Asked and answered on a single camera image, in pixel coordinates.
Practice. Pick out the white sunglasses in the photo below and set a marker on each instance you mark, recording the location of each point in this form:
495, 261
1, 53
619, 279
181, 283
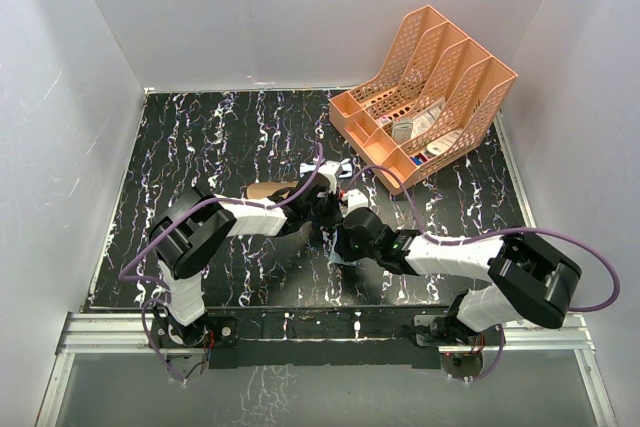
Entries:
307, 168

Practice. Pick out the peach plastic desk organizer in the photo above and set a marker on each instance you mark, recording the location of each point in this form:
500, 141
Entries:
441, 78

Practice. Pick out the brown glasses case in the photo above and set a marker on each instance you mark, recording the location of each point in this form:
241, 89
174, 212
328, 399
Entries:
260, 190

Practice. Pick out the aluminium frame rail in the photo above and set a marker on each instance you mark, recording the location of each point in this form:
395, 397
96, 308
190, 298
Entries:
123, 332

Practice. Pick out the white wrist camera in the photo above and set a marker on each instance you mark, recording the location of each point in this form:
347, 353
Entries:
351, 200
331, 170

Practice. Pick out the red and blue small items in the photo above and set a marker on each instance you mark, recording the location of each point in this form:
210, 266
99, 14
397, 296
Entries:
420, 159

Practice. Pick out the light blue cleaning cloth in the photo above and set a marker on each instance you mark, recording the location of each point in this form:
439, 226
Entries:
334, 257

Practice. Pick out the white round disc item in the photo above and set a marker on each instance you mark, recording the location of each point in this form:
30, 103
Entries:
443, 144

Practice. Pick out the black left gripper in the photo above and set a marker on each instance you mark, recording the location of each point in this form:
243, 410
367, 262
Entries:
334, 213

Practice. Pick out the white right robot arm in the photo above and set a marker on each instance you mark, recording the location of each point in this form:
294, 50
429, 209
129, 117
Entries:
527, 277

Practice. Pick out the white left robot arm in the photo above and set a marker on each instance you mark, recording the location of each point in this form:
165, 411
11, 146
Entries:
193, 229

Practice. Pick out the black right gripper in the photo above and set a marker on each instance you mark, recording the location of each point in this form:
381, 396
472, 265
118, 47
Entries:
342, 246

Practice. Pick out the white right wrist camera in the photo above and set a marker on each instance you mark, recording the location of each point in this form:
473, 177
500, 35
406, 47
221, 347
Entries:
351, 200

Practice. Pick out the grey folded pouch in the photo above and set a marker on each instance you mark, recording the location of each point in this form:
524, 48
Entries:
402, 130

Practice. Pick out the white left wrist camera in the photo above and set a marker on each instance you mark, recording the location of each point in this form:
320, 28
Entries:
331, 170

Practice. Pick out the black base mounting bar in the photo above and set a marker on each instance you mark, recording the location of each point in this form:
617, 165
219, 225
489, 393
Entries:
410, 350

